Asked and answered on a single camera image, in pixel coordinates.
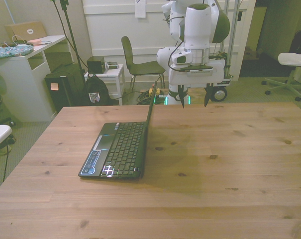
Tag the black office chair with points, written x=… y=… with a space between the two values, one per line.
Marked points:
x=299 y=42

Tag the small grey device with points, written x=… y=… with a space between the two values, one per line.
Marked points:
x=112 y=65

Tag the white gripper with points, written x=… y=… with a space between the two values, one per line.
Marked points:
x=200 y=78

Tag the aluminium frame pole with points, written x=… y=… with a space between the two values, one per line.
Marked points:
x=233 y=37

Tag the patterned fabric pouch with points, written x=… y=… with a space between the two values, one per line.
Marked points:
x=11 y=51

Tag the black laptop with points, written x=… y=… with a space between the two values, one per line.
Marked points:
x=120 y=147

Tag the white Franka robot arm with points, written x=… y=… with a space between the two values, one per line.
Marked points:
x=197 y=30

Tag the white side table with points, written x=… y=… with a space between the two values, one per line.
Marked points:
x=115 y=74

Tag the pink round object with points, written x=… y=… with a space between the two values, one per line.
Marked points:
x=35 y=41

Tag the black computer tower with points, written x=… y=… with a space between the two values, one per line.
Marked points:
x=58 y=92

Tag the black tripod stand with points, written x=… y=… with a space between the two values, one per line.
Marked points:
x=71 y=39

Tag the black box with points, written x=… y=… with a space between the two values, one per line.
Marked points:
x=95 y=64

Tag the wheeled robot cart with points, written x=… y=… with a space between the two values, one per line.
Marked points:
x=220 y=93

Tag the cardboard box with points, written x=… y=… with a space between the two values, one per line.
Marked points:
x=26 y=30

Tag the white paper sheet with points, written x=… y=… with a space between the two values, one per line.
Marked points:
x=140 y=8

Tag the yellow power strip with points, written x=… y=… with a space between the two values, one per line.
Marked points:
x=150 y=92

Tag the black backpack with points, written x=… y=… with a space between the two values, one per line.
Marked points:
x=98 y=90

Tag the white swivel office chair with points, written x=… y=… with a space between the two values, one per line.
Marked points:
x=292 y=62

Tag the dark green chair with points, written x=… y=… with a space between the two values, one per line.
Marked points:
x=135 y=64

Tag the white desk shelf unit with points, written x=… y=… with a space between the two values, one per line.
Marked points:
x=23 y=84

